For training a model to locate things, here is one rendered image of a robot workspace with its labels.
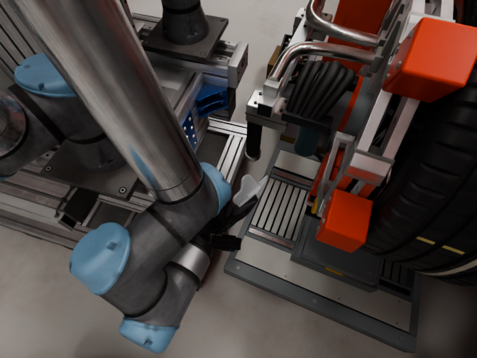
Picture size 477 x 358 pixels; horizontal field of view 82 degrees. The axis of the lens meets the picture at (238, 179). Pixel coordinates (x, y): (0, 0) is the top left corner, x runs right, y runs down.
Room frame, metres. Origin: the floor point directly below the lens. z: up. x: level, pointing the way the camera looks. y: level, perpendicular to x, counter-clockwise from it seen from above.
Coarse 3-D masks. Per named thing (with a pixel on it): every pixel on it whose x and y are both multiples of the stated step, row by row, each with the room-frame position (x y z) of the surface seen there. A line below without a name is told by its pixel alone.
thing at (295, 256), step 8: (304, 216) 0.51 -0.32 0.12; (304, 224) 0.46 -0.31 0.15; (304, 232) 0.42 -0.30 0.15; (296, 240) 0.39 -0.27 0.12; (304, 240) 0.38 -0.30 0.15; (296, 248) 0.35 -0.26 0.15; (296, 256) 0.30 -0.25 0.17; (304, 264) 0.28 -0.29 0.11; (312, 264) 0.27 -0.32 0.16; (320, 272) 0.25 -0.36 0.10; (328, 272) 0.24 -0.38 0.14; (336, 272) 0.24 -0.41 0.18; (344, 280) 0.21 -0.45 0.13; (352, 280) 0.21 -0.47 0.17; (360, 288) 0.18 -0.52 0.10; (368, 288) 0.18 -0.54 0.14; (376, 288) 0.17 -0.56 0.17
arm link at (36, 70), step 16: (32, 64) 0.40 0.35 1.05; (48, 64) 0.40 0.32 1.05; (16, 80) 0.36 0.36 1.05; (32, 80) 0.36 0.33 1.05; (48, 80) 0.36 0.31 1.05; (64, 80) 0.36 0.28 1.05; (16, 96) 0.34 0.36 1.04; (32, 96) 0.34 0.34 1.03; (48, 96) 0.34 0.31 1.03; (64, 96) 0.35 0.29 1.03; (32, 112) 0.32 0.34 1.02; (48, 112) 0.33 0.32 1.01; (64, 112) 0.34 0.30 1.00; (80, 112) 0.35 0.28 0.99; (48, 128) 0.31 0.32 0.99; (64, 128) 0.32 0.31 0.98; (80, 128) 0.34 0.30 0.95; (96, 128) 0.36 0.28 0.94
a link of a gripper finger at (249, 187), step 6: (246, 180) 0.26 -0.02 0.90; (252, 180) 0.26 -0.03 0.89; (258, 180) 0.28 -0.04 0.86; (264, 180) 0.28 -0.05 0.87; (246, 186) 0.25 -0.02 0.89; (252, 186) 0.26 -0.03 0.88; (258, 186) 0.26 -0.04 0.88; (264, 186) 0.26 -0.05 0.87; (240, 192) 0.24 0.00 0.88; (246, 192) 0.24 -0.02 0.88; (252, 192) 0.25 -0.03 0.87; (258, 192) 0.25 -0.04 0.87; (234, 198) 0.23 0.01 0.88; (240, 198) 0.23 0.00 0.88; (246, 198) 0.24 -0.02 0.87; (240, 204) 0.22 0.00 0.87
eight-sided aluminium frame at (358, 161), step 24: (408, 0) 0.50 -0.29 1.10; (432, 0) 0.52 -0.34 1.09; (384, 24) 0.71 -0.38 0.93; (408, 24) 0.40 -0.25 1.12; (360, 72) 0.72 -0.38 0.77; (384, 72) 0.38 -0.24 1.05; (384, 96) 0.33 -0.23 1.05; (408, 120) 0.29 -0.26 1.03; (336, 144) 0.56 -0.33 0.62; (360, 144) 0.28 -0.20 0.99; (384, 144) 0.28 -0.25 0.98; (360, 168) 0.25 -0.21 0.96; (384, 168) 0.24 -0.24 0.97; (360, 192) 0.24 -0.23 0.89
